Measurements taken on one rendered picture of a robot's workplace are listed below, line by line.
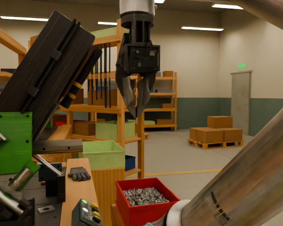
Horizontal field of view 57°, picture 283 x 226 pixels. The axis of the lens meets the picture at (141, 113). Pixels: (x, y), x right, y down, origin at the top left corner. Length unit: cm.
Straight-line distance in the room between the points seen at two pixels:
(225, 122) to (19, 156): 679
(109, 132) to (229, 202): 328
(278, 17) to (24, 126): 82
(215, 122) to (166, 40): 442
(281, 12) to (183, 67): 1012
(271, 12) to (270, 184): 28
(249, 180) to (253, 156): 3
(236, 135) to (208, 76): 426
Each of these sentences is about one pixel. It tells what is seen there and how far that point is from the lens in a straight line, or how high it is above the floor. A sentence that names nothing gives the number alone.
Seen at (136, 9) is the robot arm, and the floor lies 150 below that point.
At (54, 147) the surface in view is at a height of 112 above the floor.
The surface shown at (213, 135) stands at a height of 34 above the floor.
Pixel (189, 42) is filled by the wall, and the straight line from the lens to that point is 1080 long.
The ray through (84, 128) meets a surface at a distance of 403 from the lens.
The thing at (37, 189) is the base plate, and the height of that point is 90.
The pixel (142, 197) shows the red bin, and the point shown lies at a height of 89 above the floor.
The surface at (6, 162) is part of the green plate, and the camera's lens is 99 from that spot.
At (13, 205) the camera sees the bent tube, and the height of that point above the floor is 99.
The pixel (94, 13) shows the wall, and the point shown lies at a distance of 1025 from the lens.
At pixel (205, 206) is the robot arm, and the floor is 117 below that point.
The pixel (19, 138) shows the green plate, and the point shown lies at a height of 118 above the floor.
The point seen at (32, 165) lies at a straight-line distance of 98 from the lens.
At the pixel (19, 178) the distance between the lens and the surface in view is 95.
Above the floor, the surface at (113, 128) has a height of 89.
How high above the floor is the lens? 133
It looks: 4 degrees down
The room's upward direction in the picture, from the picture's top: straight up
